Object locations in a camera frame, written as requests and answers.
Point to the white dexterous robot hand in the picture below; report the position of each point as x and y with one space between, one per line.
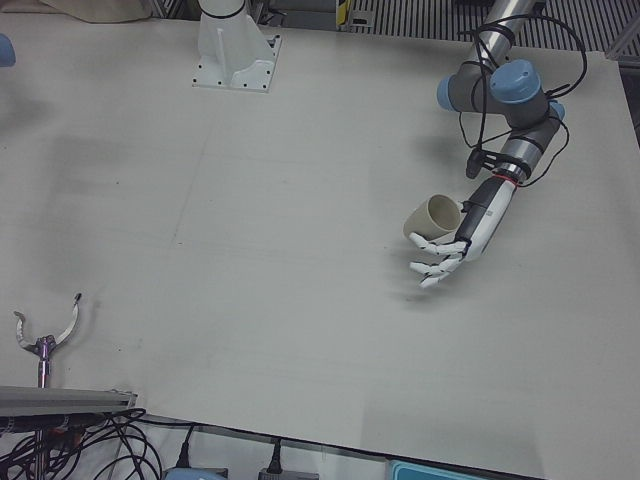
487 215

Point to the aluminium profile rail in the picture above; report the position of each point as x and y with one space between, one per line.
60 400

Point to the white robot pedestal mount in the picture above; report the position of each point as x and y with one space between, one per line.
225 55

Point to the yellow black striped post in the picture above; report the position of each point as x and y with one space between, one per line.
344 12

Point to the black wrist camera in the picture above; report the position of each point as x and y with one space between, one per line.
472 162

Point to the grey ribbed panel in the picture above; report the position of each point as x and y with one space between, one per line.
410 15

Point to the tan paper cup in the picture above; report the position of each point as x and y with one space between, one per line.
425 220

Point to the reach grabber tool purple shaft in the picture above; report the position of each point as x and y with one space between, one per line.
45 345

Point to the light blue rimmed tray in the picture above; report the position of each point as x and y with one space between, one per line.
465 472

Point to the aluminium extrusion bracket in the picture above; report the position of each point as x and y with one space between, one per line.
625 40

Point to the blue grey rounded device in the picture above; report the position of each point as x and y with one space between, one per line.
195 474

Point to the grey flat device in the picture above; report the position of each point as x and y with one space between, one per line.
287 476

